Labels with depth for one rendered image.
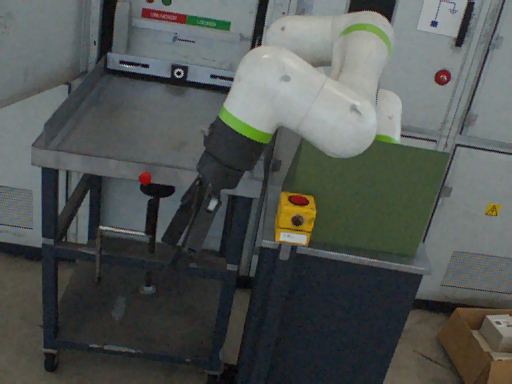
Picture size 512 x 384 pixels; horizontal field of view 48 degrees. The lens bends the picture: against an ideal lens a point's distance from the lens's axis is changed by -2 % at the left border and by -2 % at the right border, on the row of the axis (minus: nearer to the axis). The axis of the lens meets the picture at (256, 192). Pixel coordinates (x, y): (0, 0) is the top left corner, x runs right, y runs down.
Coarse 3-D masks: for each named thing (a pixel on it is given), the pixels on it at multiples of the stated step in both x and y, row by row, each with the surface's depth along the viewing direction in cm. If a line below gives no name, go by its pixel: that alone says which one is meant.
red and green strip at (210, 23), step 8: (144, 8) 205; (144, 16) 207; (152, 16) 207; (160, 16) 207; (168, 16) 207; (176, 16) 207; (184, 16) 207; (192, 16) 207; (192, 24) 208; (200, 24) 208; (208, 24) 208; (216, 24) 208; (224, 24) 208
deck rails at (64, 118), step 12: (96, 72) 201; (84, 84) 186; (96, 84) 201; (72, 96) 173; (84, 96) 188; (60, 108) 162; (72, 108) 175; (84, 108) 180; (48, 120) 152; (60, 120) 164; (72, 120) 170; (48, 132) 154; (60, 132) 161; (48, 144) 153
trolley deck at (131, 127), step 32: (96, 96) 192; (128, 96) 197; (160, 96) 202; (192, 96) 207; (224, 96) 213; (96, 128) 169; (128, 128) 173; (160, 128) 177; (192, 128) 181; (32, 160) 153; (64, 160) 153; (96, 160) 154; (128, 160) 154; (160, 160) 157; (192, 160) 160; (224, 192) 158; (256, 192) 158
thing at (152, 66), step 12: (108, 60) 213; (120, 60) 213; (132, 60) 213; (144, 60) 213; (156, 60) 213; (144, 72) 215; (156, 72) 215; (168, 72) 215; (192, 72) 215; (204, 72) 215; (216, 72) 215; (228, 72) 215; (216, 84) 217; (228, 84) 217
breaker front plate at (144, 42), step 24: (144, 0) 204; (192, 0) 204; (216, 0) 204; (240, 0) 204; (240, 24) 208; (144, 48) 212; (168, 48) 212; (192, 48) 212; (216, 48) 212; (240, 48) 212
